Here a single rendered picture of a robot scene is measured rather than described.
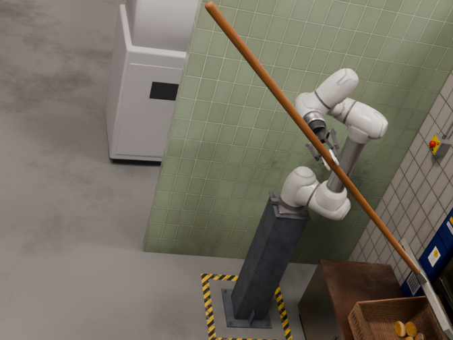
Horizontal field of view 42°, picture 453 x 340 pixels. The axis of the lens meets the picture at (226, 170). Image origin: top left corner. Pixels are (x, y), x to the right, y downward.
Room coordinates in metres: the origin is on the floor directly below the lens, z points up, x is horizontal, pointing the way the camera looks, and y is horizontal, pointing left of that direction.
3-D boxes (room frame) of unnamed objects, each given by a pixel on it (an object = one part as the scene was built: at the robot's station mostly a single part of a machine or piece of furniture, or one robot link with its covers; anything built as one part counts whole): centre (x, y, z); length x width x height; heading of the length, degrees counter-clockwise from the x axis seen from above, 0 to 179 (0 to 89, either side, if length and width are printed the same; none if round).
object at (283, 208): (2.76, -0.41, 1.03); 0.22 x 0.18 x 0.06; 109
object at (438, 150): (3.18, -1.18, 1.46); 0.10 x 0.07 x 0.10; 18
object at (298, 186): (2.76, -0.43, 1.17); 0.18 x 0.16 x 0.22; 70
